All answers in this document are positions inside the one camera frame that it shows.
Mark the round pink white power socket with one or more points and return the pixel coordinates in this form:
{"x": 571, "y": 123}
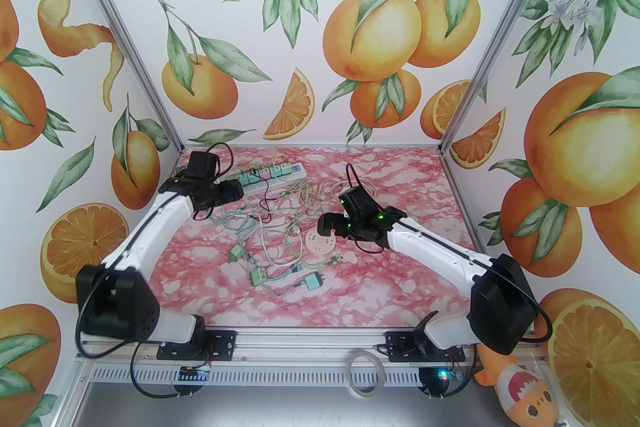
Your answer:
{"x": 320, "y": 245}

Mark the pink USB wall charger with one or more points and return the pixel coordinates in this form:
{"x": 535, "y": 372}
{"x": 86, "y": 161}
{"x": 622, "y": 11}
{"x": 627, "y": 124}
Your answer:
{"x": 263, "y": 172}

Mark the teal USB wall charger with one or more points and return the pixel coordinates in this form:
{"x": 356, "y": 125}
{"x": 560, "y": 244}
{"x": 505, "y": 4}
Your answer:
{"x": 235, "y": 254}
{"x": 257, "y": 276}

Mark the light blue USB wall charger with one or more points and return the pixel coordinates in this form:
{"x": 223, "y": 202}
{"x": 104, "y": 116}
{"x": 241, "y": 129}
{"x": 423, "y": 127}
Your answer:
{"x": 313, "y": 282}

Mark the mint green USB wall charger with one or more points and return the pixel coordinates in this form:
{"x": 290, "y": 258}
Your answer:
{"x": 286, "y": 168}

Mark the white power strip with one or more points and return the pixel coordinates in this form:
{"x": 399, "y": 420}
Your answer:
{"x": 300, "y": 173}

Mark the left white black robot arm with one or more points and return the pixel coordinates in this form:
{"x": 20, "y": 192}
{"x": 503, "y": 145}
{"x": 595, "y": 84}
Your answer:
{"x": 145, "y": 232}

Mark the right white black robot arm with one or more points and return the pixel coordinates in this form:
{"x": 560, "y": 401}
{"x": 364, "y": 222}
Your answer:
{"x": 435, "y": 247}

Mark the black gold calculator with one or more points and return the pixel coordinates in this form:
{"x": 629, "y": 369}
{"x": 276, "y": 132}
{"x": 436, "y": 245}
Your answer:
{"x": 180, "y": 169}

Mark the clear tape roll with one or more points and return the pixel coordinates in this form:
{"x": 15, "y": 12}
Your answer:
{"x": 349, "y": 374}

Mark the small circuit board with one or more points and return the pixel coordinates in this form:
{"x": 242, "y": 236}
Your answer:
{"x": 192, "y": 372}
{"x": 450, "y": 376}

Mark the perforated metal strip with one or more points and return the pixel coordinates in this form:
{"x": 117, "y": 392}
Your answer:
{"x": 275, "y": 374}

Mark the orange shark plush toy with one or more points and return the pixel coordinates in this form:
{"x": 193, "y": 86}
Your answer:
{"x": 520, "y": 395}

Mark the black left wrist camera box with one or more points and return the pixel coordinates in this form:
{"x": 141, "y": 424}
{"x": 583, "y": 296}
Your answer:
{"x": 204, "y": 164}

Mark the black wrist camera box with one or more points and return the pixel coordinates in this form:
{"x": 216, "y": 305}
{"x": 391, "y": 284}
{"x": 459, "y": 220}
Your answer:
{"x": 356, "y": 200}
{"x": 204, "y": 164}

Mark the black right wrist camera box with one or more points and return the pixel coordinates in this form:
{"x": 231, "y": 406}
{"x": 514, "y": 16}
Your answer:
{"x": 356, "y": 200}

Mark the aluminium back rail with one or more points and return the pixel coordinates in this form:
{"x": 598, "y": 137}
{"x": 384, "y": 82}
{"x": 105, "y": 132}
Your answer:
{"x": 300, "y": 146}

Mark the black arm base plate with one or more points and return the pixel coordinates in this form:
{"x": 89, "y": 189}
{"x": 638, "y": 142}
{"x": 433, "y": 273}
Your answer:
{"x": 222, "y": 345}
{"x": 400, "y": 345}

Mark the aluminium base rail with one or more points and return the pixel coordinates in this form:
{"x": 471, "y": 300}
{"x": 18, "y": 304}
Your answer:
{"x": 300, "y": 340}

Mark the aluminium frame post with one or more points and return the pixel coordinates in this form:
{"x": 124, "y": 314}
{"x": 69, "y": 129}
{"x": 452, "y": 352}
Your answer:
{"x": 496, "y": 39}
{"x": 127, "y": 39}

